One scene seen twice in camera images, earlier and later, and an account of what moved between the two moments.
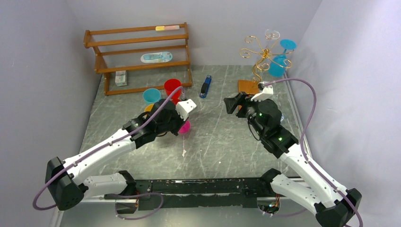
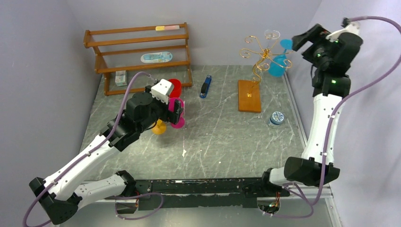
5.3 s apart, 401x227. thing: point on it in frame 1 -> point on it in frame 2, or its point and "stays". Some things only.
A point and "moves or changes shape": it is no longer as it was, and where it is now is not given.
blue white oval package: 157,57 stays
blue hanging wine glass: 277,65 stays
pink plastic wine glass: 186,128 moves or changes shape
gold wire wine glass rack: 251,87 stays
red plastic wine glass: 170,85 stays
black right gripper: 241,106 -> 307,39
